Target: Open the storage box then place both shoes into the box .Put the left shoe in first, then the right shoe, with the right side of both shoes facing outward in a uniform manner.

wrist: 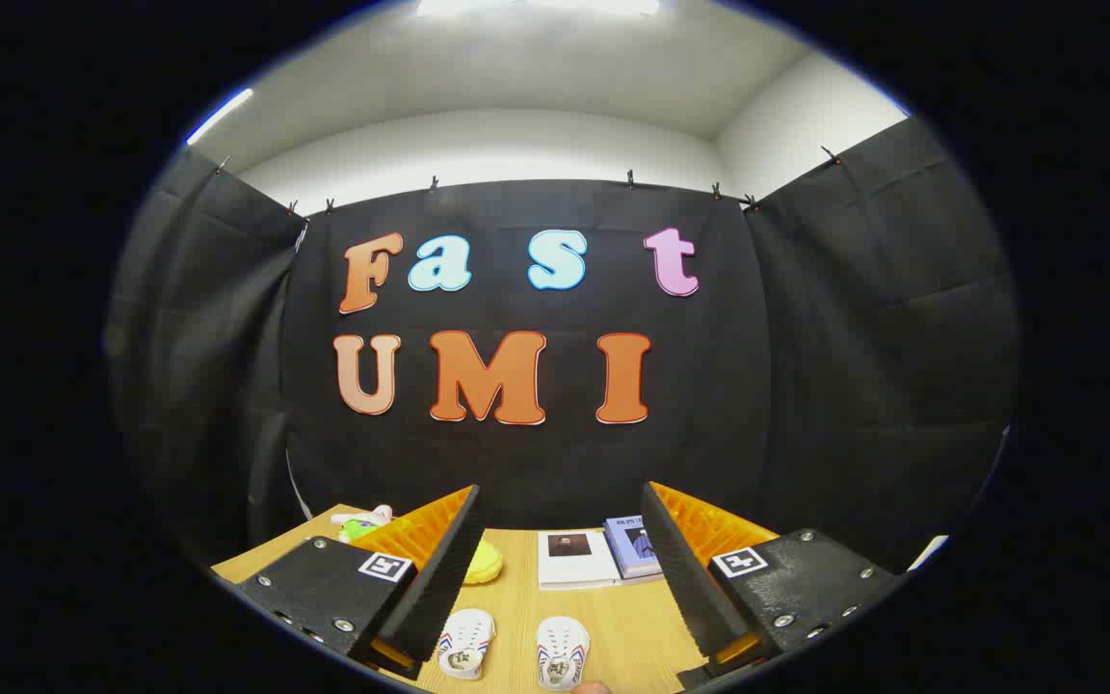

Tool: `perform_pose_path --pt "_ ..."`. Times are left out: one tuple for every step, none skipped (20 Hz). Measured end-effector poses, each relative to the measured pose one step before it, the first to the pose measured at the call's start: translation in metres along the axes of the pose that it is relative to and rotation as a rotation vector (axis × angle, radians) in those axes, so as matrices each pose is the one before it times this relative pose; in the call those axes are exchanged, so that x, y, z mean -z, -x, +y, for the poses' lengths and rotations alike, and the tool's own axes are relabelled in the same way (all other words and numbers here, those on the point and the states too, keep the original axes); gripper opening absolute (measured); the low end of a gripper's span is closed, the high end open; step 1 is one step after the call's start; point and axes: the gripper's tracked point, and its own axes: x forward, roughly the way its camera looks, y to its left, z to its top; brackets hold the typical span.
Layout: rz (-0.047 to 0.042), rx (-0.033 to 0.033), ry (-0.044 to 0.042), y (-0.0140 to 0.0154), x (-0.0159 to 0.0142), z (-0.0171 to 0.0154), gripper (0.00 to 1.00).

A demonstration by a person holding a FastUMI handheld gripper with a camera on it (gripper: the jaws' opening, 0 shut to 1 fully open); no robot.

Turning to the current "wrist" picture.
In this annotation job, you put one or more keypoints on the large ceiling light panel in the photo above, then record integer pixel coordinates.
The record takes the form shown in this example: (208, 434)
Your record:
(536, 5)

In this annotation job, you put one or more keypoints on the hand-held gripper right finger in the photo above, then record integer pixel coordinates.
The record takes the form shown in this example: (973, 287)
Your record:
(685, 578)

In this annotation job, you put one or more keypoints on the blue book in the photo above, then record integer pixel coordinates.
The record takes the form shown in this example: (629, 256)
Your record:
(634, 549)

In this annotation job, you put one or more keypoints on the white striped canvas shoe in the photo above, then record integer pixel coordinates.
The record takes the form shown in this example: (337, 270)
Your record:
(562, 653)
(465, 643)

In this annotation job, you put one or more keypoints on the yellow plush ball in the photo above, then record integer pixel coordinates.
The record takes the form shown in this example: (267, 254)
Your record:
(483, 564)

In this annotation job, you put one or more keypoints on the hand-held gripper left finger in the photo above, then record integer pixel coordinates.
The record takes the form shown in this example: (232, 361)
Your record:
(439, 578)

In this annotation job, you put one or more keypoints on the pink and green plush toy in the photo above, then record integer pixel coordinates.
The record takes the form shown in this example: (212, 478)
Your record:
(362, 523)

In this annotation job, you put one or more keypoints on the small ceiling light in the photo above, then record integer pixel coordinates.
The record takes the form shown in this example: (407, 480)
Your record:
(220, 116)

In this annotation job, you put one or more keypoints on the white book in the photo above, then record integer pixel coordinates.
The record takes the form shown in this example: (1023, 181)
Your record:
(574, 559)

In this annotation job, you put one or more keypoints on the black backdrop cloth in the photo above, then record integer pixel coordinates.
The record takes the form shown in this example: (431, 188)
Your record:
(709, 386)

